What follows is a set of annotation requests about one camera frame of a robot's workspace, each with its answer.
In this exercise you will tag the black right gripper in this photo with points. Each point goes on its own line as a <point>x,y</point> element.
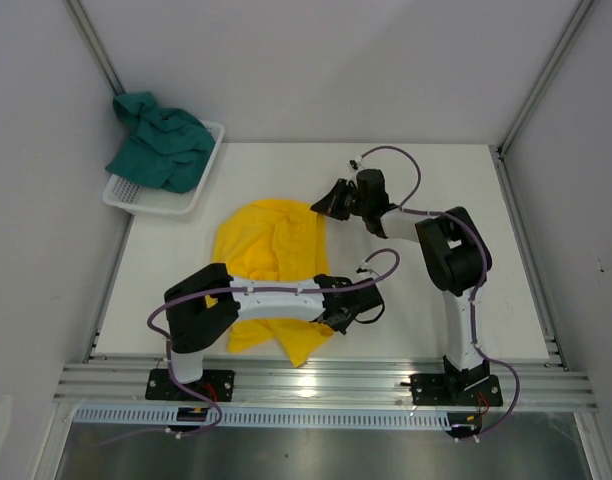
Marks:
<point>331,204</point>

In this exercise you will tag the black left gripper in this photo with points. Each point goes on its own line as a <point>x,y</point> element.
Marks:
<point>342,327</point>

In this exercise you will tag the yellow shorts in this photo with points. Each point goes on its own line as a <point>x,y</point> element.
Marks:
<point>277,240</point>

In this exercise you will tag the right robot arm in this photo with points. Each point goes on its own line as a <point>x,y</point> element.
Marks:
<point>455,255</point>

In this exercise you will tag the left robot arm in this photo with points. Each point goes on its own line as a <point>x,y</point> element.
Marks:
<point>202,307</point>

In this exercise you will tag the green shorts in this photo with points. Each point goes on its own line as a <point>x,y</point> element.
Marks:
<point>165,148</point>

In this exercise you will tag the white plastic basket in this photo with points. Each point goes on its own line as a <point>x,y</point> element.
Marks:
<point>136,200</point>

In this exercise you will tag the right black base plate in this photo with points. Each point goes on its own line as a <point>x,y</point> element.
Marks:
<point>429,389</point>

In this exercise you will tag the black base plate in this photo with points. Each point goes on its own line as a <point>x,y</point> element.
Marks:
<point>217,385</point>
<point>429,389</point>

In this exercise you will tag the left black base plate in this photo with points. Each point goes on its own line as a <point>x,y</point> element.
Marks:
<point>217,385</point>

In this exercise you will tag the aluminium rail frame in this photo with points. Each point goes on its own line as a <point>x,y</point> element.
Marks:
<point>335,384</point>

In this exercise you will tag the white slotted cable duct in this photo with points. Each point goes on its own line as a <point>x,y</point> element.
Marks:
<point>263,417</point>

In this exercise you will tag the right corner aluminium post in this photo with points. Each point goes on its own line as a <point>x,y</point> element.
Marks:
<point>563,46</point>

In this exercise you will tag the corner aluminium post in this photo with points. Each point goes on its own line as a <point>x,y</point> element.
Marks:
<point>563,46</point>
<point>93,42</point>

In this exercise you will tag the left corner aluminium post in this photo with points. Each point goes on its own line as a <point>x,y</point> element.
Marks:
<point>93,42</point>

